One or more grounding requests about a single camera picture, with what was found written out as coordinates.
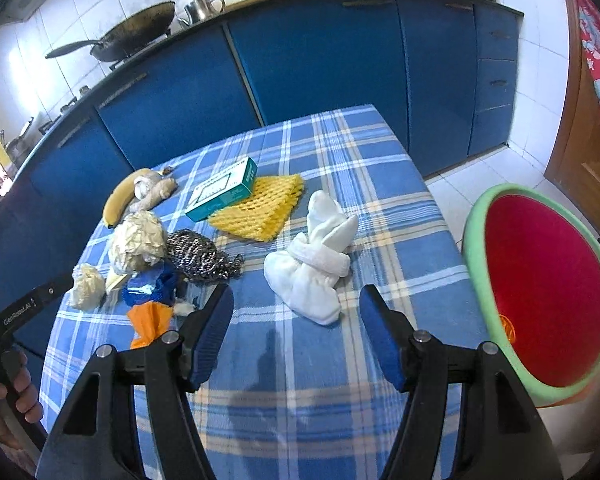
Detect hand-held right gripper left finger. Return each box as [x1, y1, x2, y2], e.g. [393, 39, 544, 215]
[36, 284, 235, 480]

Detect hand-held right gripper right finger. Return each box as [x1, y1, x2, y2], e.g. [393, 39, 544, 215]
[358, 285, 566, 480]

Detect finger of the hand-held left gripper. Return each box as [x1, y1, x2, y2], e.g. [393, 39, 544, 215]
[32, 282, 76, 311]

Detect small paper ball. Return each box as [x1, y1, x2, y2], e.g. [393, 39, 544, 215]
[70, 263, 107, 311]

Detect cream paper piece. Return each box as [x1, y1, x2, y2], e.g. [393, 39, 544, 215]
[105, 270, 131, 295]

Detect orange plastic bag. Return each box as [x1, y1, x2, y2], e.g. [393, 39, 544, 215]
[127, 302, 177, 351]

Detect steel wire scourer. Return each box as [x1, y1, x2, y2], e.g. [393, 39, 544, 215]
[166, 230, 244, 286]

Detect blue plastic wrapper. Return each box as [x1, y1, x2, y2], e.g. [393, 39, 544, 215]
[122, 260, 181, 308]

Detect white sock bundle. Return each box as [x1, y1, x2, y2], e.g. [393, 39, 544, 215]
[264, 190, 359, 326]

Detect large paper ball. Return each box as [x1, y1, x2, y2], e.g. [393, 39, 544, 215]
[109, 211, 167, 275]

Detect red bin with green rim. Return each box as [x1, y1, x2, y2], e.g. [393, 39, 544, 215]
[462, 184, 600, 408]

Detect yellow banana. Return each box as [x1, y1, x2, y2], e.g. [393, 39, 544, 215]
[102, 169, 153, 228]

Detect orange plastic scrap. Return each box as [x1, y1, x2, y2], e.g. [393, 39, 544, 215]
[497, 312, 519, 343]

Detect yellow foam fruit net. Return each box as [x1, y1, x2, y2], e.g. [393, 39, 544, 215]
[207, 174, 305, 241]

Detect teal cardboard box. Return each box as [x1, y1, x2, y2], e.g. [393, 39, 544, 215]
[185, 156, 258, 222]

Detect beige ginger piece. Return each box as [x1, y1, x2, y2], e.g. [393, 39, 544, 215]
[130, 167, 179, 212]

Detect metal pot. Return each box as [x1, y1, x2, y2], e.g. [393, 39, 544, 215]
[1, 119, 35, 166]

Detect blue plaid tablecloth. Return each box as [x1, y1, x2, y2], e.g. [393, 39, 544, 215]
[39, 105, 491, 480]

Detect gas stove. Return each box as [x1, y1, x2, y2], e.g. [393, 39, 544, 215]
[107, 35, 176, 73]

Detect wooden door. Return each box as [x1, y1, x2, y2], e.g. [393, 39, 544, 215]
[544, 60, 600, 233]

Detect black wok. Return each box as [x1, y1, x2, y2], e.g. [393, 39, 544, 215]
[45, 1, 177, 63]

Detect blue kitchen cabinet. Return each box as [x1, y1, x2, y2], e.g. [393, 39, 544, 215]
[0, 0, 525, 361]

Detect metal kettle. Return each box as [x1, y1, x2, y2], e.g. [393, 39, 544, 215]
[177, 0, 226, 26]

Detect red floral cloth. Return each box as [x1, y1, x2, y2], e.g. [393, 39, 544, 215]
[569, 0, 600, 141]

